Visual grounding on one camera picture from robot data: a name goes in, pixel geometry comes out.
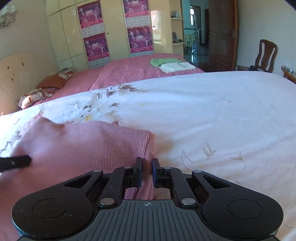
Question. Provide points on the orange striped pillow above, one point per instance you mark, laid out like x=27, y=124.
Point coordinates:
x=52, y=81

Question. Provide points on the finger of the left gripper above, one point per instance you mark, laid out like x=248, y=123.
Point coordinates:
x=10, y=163

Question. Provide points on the dark wooden door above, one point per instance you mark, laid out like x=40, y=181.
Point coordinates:
x=223, y=34

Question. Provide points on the green folded cloth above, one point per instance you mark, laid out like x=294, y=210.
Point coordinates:
x=159, y=62

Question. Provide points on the pink sweater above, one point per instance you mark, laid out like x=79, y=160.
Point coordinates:
x=60, y=152

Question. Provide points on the upper right pink poster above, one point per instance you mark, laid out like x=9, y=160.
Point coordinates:
x=136, y=13

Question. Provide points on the lower right pink poster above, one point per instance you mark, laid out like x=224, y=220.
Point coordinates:
x=140, y=40

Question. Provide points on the dark wooden chair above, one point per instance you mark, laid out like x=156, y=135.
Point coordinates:
x=265, y=60

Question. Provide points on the cream round headboard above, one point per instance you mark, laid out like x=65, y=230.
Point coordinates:
x=21, y=73

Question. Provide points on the floral red white pillow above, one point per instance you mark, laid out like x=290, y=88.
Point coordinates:
x=30, y=98

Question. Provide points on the upper left pink poster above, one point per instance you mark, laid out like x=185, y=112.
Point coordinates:
x=90, y=18

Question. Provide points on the white floral bed sheet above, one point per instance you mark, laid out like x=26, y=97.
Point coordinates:
x=239, y=126

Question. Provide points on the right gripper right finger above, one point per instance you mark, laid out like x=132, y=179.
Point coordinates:
x=174, y=180

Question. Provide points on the wooden bed footboard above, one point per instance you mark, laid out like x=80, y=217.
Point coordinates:
x=289, y=74

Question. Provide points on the lower left pink poster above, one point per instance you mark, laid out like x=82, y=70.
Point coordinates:
x=96, y=50

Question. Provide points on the pink checked bedspread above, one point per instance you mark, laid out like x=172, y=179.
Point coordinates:
x=117, y=72

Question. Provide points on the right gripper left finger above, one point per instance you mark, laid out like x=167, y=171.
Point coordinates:
x=116, y=183

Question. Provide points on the wall lamp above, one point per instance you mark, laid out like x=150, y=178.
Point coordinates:
x=8, y=15

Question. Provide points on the white folded cloth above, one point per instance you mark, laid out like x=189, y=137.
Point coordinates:
x=176, y=67

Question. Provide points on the corner open shelf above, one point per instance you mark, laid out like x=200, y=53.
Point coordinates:
x=177, y=27

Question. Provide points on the pink poster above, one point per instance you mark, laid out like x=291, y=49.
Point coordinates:
x=96, y=50
x=136, y=13
x=140, y=40
x=90, y=18

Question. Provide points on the cream wardrobe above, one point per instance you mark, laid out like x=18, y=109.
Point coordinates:
x=67, y=41

